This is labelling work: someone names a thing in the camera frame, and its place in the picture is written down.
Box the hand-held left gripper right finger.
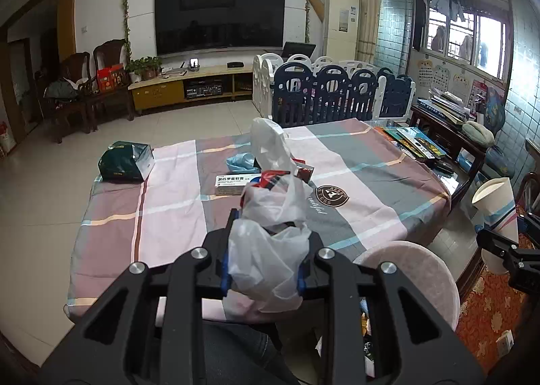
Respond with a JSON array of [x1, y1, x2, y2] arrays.
[[295, 233, 486, 385]]

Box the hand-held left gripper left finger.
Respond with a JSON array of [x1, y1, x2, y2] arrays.
[[40, 208, 241, 385]]

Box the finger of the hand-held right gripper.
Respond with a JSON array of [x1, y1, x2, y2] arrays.
[[518, 211, 540, 230], [477, 228, 524, 257]]

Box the white striped paper cup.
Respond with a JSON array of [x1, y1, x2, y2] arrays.
[[471, 177, 520, 276]]

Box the white plastic bag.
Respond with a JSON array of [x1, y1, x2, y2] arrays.
[[222, 117, 313, 314]]

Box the red patterned rug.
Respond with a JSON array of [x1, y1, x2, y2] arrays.
[[456, 241, 540, 373]]

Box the white box on rug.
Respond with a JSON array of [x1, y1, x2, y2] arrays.
[[495, 331, 514, 358]]

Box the person's legs in jeans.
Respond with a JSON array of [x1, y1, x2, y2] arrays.
[[202, 322, 296, 385]]

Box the striped tablecloth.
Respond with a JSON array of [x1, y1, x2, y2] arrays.
[[63, 117, 452, 322]]

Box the white blue medicine box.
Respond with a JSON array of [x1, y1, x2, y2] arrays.
[[214, 173, 264, 197]]

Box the grey green cushion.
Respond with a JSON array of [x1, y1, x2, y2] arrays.
[[462, 121, 496, 147]]

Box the red packet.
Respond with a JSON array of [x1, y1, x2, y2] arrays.
[[259, 171, 292, 189]]

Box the red white small box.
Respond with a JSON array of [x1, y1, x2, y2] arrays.
[[293, 158, 316, 184]]

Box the blue crumpled plastic bag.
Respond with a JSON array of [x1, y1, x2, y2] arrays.
[[225, 153, 260, 175]]

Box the dark wooden side table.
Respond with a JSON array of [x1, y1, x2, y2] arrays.
[[409, 104, 488, 183]]

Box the row of picture books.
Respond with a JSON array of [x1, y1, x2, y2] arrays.
[[373, 125, 448, 160]]

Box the stack of books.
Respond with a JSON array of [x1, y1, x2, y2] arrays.
[[428, 87, 473, 124]]

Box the dark green tissue pack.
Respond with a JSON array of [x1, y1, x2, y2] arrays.
[[98, 141, 155, 183]]

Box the black stereo amplifier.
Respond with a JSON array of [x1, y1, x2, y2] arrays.
[[185, 78, 224, 99]]

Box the blue white playpen fence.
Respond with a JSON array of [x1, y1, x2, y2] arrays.
[[252, 52, 416, 128]]

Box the window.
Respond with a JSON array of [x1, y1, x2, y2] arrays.
[[426, 0, 509, 82]]

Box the yellow wooden tv cabinet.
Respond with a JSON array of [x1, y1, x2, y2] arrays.
[[128, 63, 254, 116]]

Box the potted green plant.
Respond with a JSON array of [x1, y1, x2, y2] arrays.
[[126, 56, 163, 82]]

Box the black monitor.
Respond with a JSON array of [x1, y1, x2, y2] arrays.
[[280, 42, 317, 61]]

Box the red gift box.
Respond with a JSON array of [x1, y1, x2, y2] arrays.
[[96, 64, 127, 93]]

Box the hanging dark garment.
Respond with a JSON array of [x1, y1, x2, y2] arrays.
[[413, 0, 428, 52]]

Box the hanging light clothes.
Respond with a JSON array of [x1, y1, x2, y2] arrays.
[[428, 0, 467, 23]]

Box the dark bag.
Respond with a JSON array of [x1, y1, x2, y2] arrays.
[[44, 78, 79, 101]]

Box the dark wooden chair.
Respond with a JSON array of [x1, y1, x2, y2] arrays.
[[36, 51, 91, 145], [93, 39, 136, 132]]

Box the white rice sack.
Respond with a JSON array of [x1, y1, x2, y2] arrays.
[[0, 121, 18, 158]]

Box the large black television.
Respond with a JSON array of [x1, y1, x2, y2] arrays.
[[154, 0, 286, 56]]

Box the white standing air conditioner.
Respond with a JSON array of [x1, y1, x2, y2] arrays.
[[323, 0, 360, 62]]

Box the beige curtain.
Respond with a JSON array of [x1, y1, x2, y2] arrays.
[[352, 0, 382, 65]]

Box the wooden wall board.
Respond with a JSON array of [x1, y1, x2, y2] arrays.
[[307, 0, 325, 25]]

